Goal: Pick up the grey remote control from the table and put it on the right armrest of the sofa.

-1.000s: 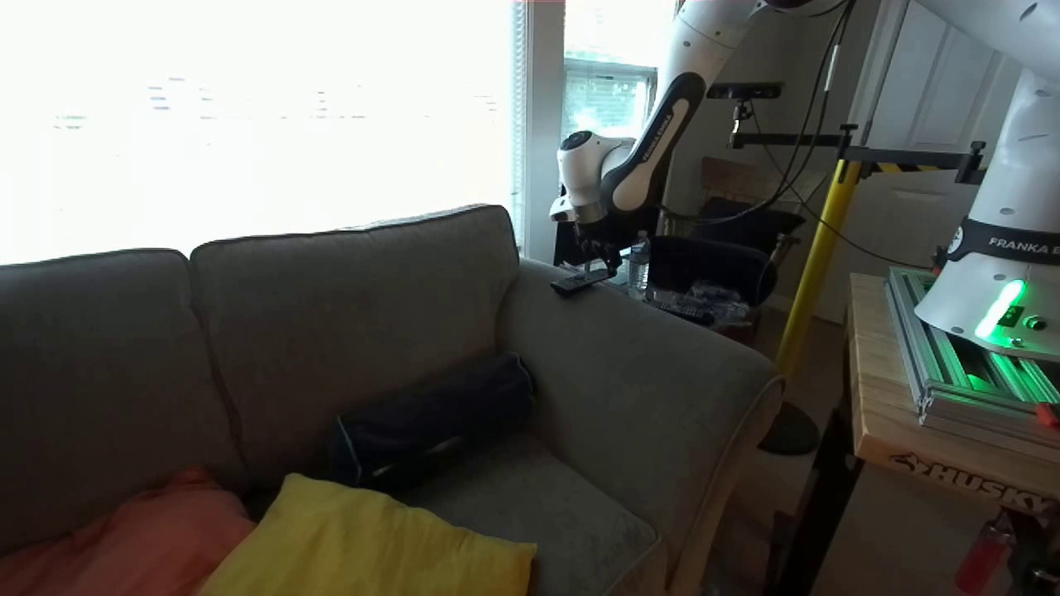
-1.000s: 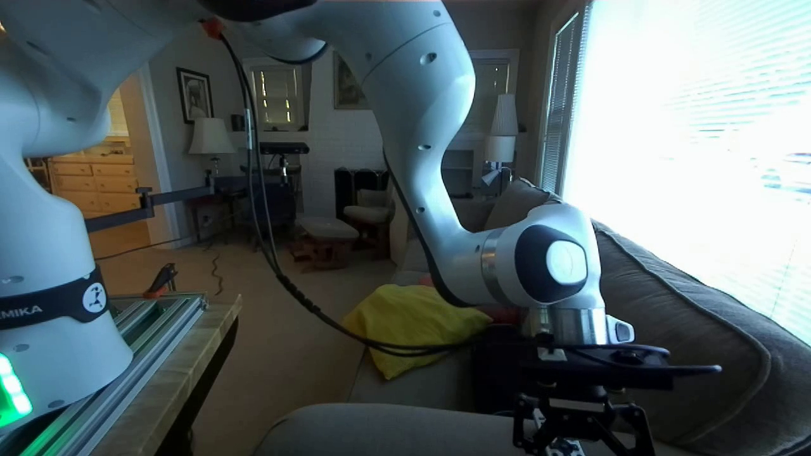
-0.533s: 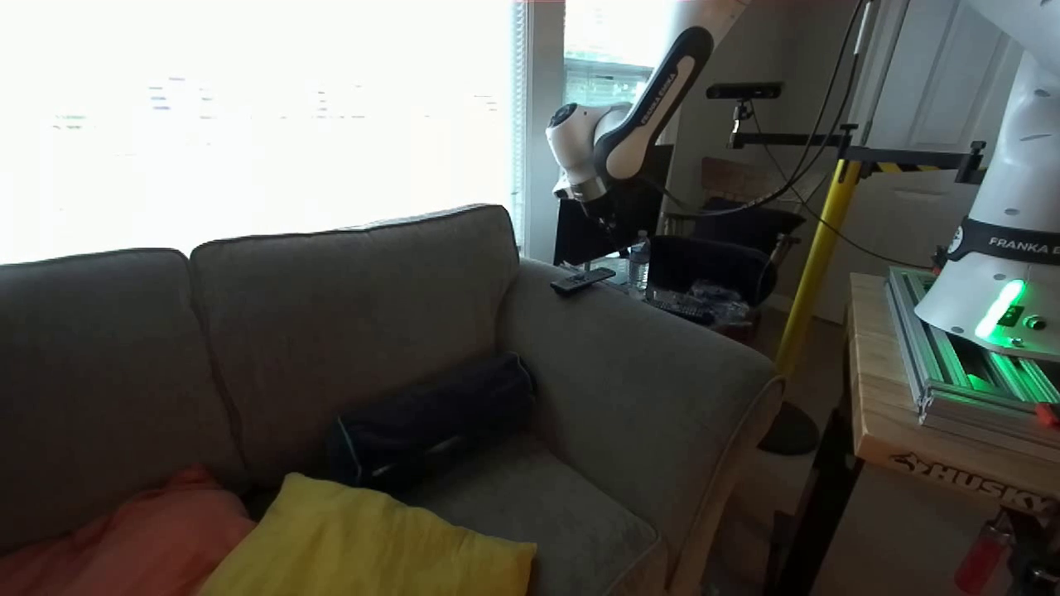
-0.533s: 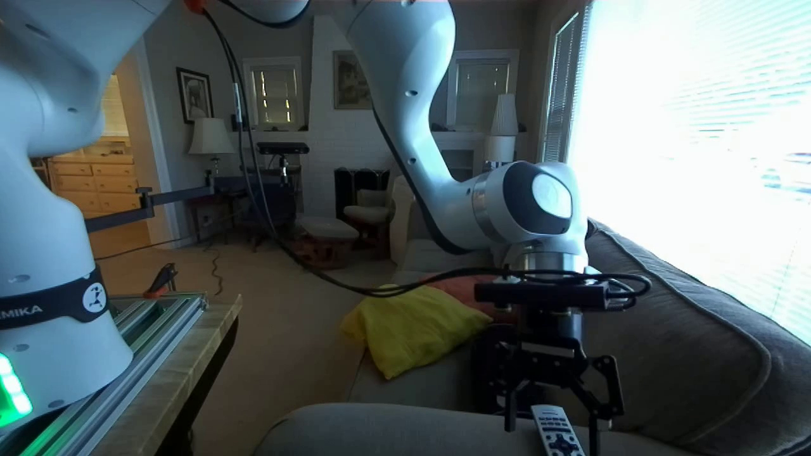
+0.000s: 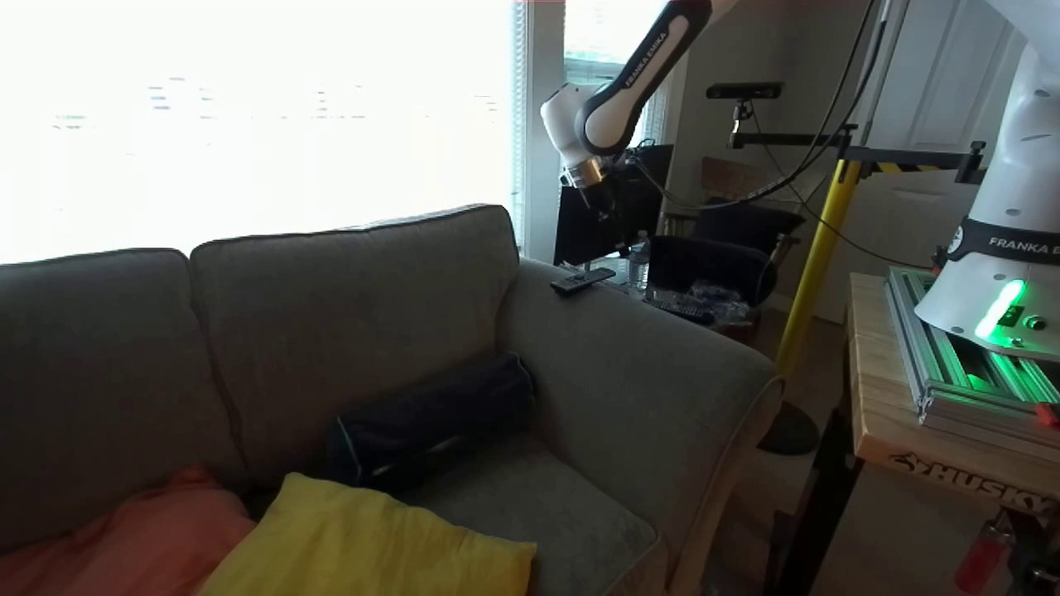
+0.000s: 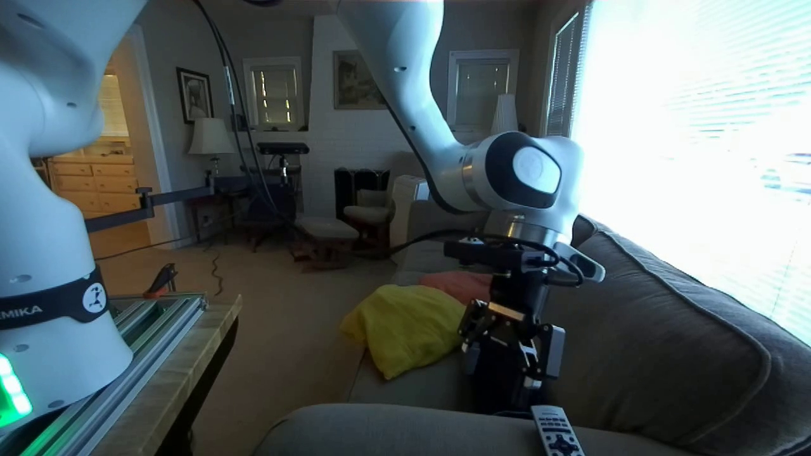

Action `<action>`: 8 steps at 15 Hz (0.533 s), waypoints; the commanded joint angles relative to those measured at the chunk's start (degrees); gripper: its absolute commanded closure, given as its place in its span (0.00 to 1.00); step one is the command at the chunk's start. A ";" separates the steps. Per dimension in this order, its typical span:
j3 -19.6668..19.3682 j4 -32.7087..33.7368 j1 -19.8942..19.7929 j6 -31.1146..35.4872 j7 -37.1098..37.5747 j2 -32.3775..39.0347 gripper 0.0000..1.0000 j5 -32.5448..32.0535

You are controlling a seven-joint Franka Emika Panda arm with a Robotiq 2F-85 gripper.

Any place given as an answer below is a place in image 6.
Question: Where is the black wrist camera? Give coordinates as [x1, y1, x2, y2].
[441, 237, 517, 271]

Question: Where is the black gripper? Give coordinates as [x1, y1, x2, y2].
[460, 266, 568, 415]

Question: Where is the grey fabric sofa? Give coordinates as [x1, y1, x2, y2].
[250, 213, 811, 456]

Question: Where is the grey remote control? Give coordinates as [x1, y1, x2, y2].
[529, 404, 587, 456]

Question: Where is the white cushioned chair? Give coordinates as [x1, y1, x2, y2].
[340, 187, 390, 252]

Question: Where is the aluminium mounting plate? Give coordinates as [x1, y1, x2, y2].
[0, 291, 210, 456]

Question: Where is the black boom bar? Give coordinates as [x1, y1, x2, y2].
[84, 185, 223, 237]

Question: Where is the black fireplace opening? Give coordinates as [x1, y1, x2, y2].
[331, 167, 393, 213]

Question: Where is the red black clamp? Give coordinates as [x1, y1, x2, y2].
[142, 262, 181, 303]

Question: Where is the dark side table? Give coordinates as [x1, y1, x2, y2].
[188, 180, 255, 246]

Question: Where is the black stereo camera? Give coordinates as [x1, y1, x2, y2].
[254, 140, 311, 161]

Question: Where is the wooden dresser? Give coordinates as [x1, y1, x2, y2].
[44, 138, 142, 224]

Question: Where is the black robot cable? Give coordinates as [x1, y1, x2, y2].
[189, 0, 285, 230]

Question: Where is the black framed picture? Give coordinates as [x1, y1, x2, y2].
[175, 66, 214, 127]

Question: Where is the yellow cloth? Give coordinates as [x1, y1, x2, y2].
[340, 282, 469, 386]

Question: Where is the large bright window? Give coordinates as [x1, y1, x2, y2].
[559, 0, 811, 344]

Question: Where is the white table lamp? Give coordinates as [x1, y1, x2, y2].
[488, 91, 520, 138]
[184, 114, 238, 161]

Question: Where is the framed painting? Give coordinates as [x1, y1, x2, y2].
[330, 48, 387, 113]

